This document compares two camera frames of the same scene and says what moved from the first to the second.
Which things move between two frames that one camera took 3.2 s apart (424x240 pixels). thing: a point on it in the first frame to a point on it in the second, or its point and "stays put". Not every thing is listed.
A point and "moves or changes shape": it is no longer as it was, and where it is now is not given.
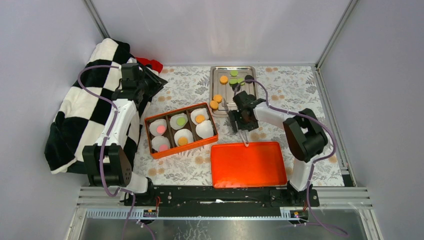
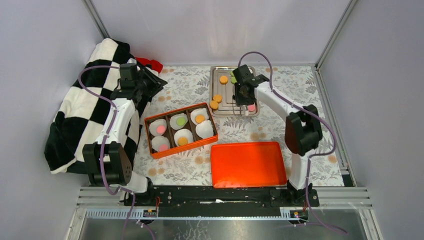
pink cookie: x=161 y=129 stays put
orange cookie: x=200 y=118 stays put
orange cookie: x=182 y=141 stays put
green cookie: x=181 y=121 stays put
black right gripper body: x=242 y=123 to x=240 y=99
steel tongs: x=242 y=132 moves or changes shape
